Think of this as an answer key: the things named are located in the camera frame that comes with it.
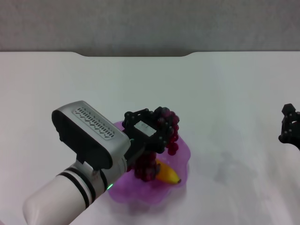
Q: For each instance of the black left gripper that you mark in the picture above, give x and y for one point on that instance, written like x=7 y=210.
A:
x=150 y=143

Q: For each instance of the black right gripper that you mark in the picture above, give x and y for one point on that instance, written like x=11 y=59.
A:
x=295 y=136

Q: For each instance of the dark red grape bunch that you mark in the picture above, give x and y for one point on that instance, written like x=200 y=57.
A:
x=145 y=168

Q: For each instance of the yellow banana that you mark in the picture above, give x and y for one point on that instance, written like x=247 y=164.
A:
x=168 y=175

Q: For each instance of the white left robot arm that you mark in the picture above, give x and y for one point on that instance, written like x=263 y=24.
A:
x=58 y=199

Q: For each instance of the purple wavy plastic bowl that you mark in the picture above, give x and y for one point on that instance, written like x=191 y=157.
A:
x=145 y=194

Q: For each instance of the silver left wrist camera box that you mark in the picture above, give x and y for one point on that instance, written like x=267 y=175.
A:
x=93 y=131

